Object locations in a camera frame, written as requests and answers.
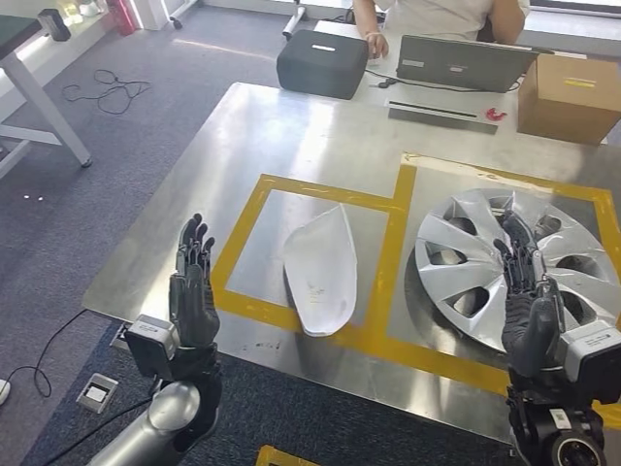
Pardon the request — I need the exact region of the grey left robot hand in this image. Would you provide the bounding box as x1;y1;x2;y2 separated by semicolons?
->
168;213;220;351

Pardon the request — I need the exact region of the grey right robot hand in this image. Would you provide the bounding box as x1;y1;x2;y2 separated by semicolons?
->
493;212;566;378

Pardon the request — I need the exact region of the white plastic car part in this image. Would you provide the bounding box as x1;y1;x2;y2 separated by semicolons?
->
283;203;359;338

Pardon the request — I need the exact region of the silver wheel hubcap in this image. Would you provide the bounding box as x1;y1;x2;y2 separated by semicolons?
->
414;187;621;355

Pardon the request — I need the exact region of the floor outlet box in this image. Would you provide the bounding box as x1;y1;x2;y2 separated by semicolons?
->
75;373;118;415

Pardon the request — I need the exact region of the steel table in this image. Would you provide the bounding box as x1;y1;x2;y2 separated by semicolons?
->
82;82;621;445

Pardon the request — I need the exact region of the cardboard box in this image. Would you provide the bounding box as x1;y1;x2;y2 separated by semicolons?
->
517;54;621;146

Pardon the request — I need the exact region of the grey flat panel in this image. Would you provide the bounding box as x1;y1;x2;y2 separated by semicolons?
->
385;99;500;135

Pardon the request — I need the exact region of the dark grey laptop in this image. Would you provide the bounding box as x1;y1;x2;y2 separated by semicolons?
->
396;35;555;94

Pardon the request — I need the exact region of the black rectangular device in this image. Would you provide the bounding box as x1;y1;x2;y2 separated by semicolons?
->
276;28;370;101

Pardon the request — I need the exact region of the white office desk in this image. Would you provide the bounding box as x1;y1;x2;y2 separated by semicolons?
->
312;18;621;146

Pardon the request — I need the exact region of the green top white desk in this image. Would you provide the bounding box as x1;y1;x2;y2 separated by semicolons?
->
0;16;93;182

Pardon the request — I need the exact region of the person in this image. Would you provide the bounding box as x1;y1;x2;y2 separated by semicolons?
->
352;0;531;60

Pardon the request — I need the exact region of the small black device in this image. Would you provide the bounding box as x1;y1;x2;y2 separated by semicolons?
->
37;8;72;43

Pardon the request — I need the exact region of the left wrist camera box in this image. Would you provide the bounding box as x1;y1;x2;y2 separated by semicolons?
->
123;315;180;381

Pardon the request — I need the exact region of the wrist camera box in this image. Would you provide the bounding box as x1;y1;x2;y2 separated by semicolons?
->
123;315;180;381
555;319;621;407

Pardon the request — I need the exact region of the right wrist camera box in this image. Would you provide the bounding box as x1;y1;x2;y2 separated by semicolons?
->
555;319;621;407

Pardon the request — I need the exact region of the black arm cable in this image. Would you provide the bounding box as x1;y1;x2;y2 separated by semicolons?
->
41;395;156;466

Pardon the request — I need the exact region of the black tangled floor cable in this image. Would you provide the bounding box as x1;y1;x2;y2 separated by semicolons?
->
62;69;152;117

